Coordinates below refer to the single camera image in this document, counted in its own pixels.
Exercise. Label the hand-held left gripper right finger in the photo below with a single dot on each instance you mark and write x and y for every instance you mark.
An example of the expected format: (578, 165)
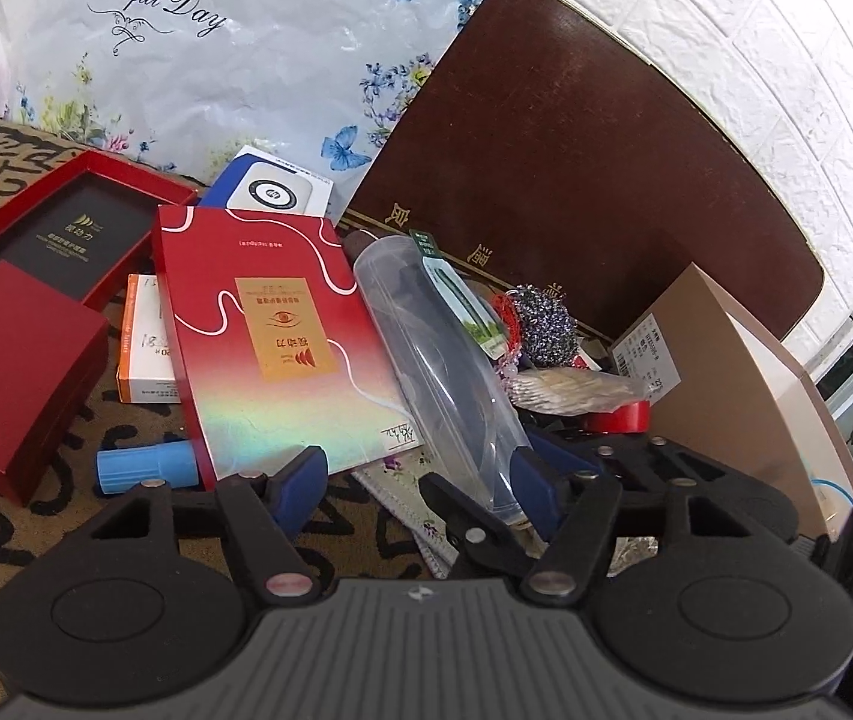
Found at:
(531, 480)

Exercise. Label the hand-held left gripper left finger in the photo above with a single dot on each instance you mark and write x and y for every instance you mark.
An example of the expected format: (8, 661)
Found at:
(299, 484)

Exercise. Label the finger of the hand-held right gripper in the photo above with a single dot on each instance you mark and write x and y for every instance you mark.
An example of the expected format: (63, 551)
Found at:
(471, 532)
(644, 457)

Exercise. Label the clear plastic tube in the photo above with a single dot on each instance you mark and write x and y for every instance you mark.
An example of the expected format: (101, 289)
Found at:
(434, 360)

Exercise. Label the red ribbon roll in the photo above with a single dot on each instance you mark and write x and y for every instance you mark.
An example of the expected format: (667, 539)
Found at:
(625, 416)

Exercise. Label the floral face mask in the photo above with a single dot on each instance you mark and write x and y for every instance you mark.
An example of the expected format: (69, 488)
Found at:
(396, 495)

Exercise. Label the cotton swab packet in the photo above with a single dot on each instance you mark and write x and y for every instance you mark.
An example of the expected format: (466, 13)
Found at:
(576, 388)

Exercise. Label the open cardboard box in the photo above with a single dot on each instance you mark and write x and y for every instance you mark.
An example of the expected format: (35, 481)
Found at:
(726, 405)

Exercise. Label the red flat wavy-line box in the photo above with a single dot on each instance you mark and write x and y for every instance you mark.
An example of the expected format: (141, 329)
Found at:
(261, 390)

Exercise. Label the blue glue stick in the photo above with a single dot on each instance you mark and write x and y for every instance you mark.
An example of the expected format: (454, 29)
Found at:
(145, 469)

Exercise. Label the steel wool scrubber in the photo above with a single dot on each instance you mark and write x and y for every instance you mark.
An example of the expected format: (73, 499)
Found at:
(542, 322)

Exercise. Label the red beaded charm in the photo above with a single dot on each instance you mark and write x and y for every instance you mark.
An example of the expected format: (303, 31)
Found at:
(507, 315)

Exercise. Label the green pen packet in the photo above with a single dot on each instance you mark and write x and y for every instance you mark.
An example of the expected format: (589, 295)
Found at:
(471, 315)

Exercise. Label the orange white small box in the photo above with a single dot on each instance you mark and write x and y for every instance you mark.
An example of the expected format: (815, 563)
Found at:
(145, 345)

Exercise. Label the blue white device box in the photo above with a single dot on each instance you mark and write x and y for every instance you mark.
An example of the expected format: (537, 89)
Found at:
(276, 191)

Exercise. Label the dark brown wooden board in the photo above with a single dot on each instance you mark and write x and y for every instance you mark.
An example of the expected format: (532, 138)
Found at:
(584, 165)

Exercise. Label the red square box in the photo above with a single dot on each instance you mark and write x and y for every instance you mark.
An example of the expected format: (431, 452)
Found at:
(13, 375)

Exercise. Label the red tray box black insert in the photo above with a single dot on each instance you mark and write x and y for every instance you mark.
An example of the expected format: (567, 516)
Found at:
(58, 232)

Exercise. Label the floral plastic bag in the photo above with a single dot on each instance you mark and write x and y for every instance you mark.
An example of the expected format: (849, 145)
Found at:
(246, 52)

